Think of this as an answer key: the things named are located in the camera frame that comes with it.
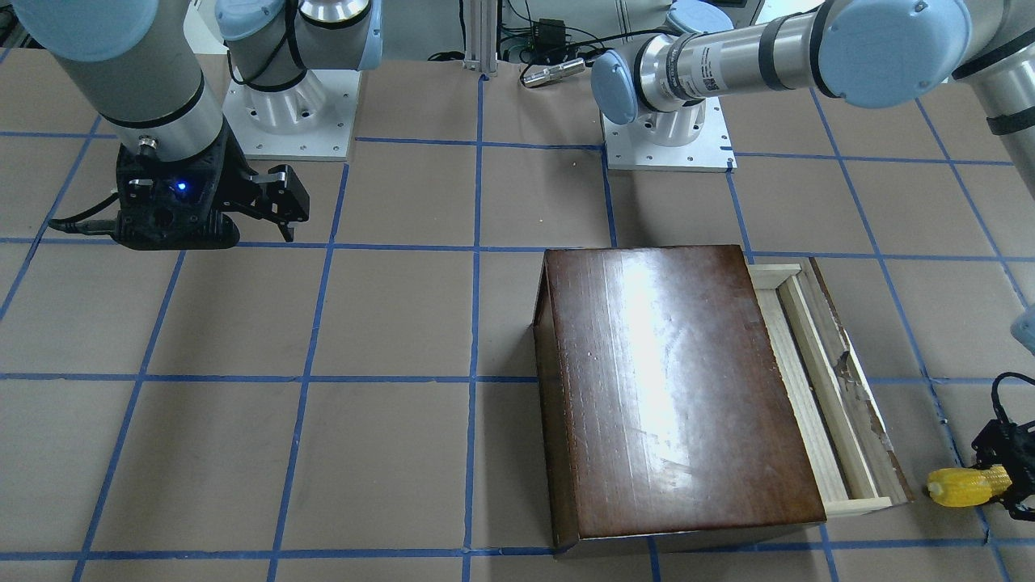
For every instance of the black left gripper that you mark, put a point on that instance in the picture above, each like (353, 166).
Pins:
(999, 444)

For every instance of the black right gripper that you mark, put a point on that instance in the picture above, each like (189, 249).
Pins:
(235, 191)

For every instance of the yellow corn cob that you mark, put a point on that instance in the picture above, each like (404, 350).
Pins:
(965, 487)

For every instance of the wooden drawer with white handle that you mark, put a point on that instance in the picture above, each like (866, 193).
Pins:
(852, 457)

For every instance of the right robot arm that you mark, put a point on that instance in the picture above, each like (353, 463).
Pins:
(133, 62)

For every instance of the brown wooden drawer cabinet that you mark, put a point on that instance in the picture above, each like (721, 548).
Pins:
(666, 421)

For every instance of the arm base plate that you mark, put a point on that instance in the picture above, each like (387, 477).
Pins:
(312, 121)
(693, 139)

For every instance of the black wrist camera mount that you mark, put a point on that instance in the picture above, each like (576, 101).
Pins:
(171, 205)

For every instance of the aluminium frame post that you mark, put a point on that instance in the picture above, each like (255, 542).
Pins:
(480, 35)

